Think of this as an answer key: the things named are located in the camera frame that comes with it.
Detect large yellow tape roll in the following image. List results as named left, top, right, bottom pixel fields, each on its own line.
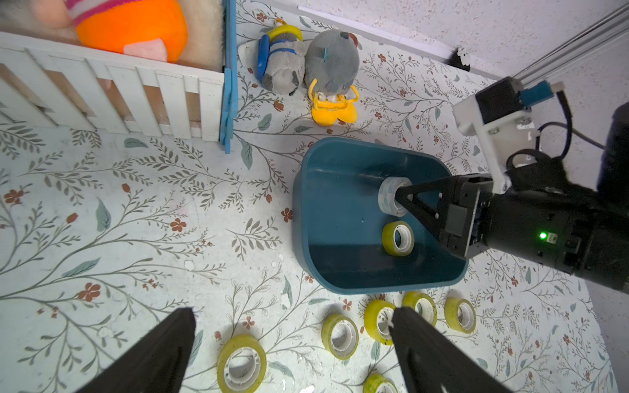
left=217, top=335, right=267, bottom=392

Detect teal plastic storage box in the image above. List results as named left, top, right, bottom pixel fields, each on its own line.
left=293, top=138, right=468, bottom=295

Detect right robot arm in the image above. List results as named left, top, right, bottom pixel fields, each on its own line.
left=395, top=104, right=628, bottom=293

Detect orange plush doll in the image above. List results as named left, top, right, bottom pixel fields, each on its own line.
left=29, top=0, right=188, bottom=62

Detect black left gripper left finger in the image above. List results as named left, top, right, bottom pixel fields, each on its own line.
left=80, top=308, right=196, bottom=392

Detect green patterned tape roll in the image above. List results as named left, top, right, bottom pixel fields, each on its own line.
left=363, top=373, right=398, bottom=393

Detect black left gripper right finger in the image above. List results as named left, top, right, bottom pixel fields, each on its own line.
left=389, top=307, right=509, bottom=393

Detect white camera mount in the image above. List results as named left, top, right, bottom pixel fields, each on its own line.
left=453, top=77, right=564, bottom=194

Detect grey plush toy blue straps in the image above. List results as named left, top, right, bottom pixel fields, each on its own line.
left=255, top=19, right=308, bottom=97

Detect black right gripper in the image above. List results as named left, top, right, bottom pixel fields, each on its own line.
left=395, top=174, right=493, bottom=260

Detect white and blue toy crib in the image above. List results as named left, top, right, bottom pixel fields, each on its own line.
left=1, top=1, right=238, bottom=148

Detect clear transparent tape roll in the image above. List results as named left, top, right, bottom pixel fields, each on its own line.
left=378, top=177, right=411, bottom=217

